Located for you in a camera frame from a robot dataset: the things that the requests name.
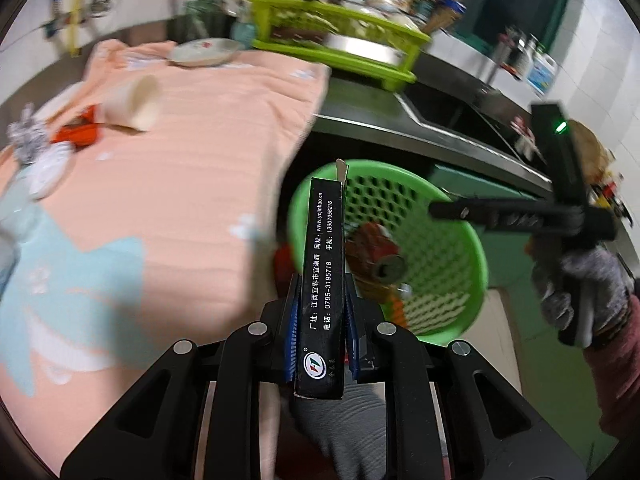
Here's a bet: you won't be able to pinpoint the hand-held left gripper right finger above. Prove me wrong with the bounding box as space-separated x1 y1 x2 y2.
344 277 586 480

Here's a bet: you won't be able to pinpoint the silver wrapper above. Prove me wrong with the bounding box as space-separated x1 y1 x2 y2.
6 104 53 163

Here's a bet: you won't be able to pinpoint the green glass jar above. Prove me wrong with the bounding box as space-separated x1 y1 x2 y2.
182 0 223 41

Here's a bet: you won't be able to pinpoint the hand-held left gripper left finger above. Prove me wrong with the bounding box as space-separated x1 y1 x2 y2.
60 272 306 480

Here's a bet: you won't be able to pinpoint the white plate with red print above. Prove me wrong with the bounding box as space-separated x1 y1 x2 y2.
167 37 244 68

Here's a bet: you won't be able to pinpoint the person's grey trousers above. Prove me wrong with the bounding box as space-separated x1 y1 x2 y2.
280 385 396 480

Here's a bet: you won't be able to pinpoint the white blue detergent bottle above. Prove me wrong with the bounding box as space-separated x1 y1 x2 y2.
525 50 558 96

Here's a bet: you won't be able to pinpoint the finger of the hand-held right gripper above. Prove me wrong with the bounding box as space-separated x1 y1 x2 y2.
429 196 556 233

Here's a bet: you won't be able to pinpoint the black cardboard box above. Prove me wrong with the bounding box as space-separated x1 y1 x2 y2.
292 159 349 401

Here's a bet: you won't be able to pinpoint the white plastic lid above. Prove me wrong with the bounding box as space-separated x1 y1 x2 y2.
27 141 76 200

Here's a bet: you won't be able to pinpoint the green cabinet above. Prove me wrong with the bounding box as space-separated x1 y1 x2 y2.
430 162 621 461

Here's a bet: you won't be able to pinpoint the green plastic basket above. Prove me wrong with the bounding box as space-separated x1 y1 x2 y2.
287 159 488 346

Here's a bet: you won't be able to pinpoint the teal soap bottle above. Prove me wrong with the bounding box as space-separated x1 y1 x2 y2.
230 7 256 46

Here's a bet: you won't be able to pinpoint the crushed red can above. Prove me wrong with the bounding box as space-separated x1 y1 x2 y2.
345 222 408 301

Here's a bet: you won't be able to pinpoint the green plastic dish rack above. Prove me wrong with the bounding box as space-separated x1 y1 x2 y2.
247 0 432 92

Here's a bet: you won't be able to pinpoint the person's right forearm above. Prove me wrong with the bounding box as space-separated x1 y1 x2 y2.
582 292 640 456

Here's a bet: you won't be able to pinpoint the orange printed towel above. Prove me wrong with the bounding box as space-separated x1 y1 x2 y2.
0 40 333 461

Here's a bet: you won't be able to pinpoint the cream paper cup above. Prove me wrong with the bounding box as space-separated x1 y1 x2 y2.
102 75 162 133

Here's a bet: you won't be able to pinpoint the steel sink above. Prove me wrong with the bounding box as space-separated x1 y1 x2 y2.
395 80 556 196

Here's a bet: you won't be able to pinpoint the red wrapper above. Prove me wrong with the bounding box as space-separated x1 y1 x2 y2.
52 105 103 148

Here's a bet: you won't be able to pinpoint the cleaver with wooden handle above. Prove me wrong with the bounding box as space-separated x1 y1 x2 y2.
270 25 407 68

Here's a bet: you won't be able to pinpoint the person's right hand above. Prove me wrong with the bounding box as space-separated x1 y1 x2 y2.
530 245 636 348

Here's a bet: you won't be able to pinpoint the yellow gas hose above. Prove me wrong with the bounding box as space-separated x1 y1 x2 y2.
65 0 98 56

